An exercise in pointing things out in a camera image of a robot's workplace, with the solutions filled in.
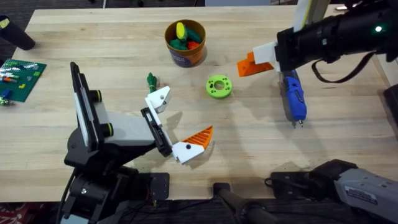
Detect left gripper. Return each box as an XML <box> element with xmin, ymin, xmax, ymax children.
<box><xmin>64</xmin><ymin>85</ymin><xmax>215</xmax><ymax>172</ymax></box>

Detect green vegetable toy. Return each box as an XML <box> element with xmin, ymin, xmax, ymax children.
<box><xmin>146</xmin><ymin>72</ymin><xmax>160</xmax><ymax>94</ymax></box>

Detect blue electric screwdriver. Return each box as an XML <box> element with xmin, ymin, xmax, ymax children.
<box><xmin>280</xmin><ymin>69</ymin><xmax>308</xmax><ymax>128</ymax></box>

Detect orange ribbed wedge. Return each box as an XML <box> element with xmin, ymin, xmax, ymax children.
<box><xmin>236</xmin><ymin>52</ymin><xmax>275</xmax><ymax>78</ymax></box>

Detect green disc with holes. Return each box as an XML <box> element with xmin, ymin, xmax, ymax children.
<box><xmin>205</xmin><ymin>74</ymin><xmax>233</xmax><ymax>100</ymax></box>

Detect right wrist upright plate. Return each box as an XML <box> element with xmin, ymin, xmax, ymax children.
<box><xmin>293</xmin><ymin>0</ymin><xmax>331</xmax><ymax>32</ymax></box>

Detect wrist upright plate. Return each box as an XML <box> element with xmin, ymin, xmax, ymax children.
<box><xmin>293</xmin><ymin>0</ymin><xmax>331</xmax><ymax>32</ymax></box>
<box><xmin>69</xmin><ymin>61</ymin><xmax>101</xmax><ymax>153</ymax></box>

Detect brown tub of toys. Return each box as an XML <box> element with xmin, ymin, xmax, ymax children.
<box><xmin>164</xmin><ymin>19</ymin><xmax>207</xmax><ymax>68</ymax></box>

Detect left wrist upright plate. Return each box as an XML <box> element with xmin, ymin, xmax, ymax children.
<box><xmin>69</xmin><ymin>61</ymin><xmax>101</xmax><ymax>153</ymax></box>

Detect green board with blocks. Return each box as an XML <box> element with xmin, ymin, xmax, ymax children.
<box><xmin>0</xmin><ymin>58</ymin><xmax>48</xmax><ymax>106</ymax></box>

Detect black cylinder with yellow label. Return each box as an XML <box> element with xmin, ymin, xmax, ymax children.
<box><xmin>0</xmin><ymin>14</ymin><xmax>36</xmax><ymax>51</ymax></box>

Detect red printed box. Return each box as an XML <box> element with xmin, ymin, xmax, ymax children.
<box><xmin>0</xmin><ymin>202</ymin><xmax>47</xmax><ymax>224</ymax></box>

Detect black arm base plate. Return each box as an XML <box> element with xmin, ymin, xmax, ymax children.
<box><xmin>269</xmin><ymin>170</ymin><xmax>312</xmax><ymax>199</ymax></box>
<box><xmin>136</xmin><ymin>172</ymin><xmax>170</xmax><ymax>200</ymax></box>

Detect black knob with yellow ring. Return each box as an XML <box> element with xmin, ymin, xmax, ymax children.
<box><xmin>99</xmin><ymin>122</ymin><xmax>114</xmax><ymax>138</ymax></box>
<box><xmin>89</xmin><ymin>89</ymin><xmax>103</xmax><ymax>103</ymax></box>

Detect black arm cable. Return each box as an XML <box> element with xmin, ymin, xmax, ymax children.
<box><xmin>311</xmin><ymin>51</ymin><xmax>377</xmax><ymax>84</ymax></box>

